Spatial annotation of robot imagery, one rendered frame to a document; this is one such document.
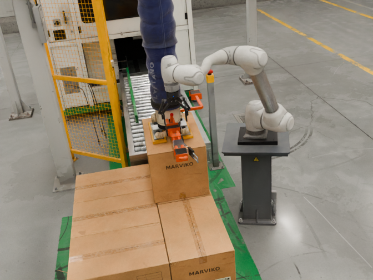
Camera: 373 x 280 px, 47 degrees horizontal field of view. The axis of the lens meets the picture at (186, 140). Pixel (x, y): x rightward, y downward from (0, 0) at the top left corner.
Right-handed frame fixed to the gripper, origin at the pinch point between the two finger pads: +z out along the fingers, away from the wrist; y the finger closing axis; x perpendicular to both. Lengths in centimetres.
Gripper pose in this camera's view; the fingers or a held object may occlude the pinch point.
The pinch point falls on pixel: (175, 120)
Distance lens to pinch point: 270.0
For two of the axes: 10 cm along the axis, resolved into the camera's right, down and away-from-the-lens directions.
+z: 0.9, 8.8, 4.6
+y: -9.8, 1.5, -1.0
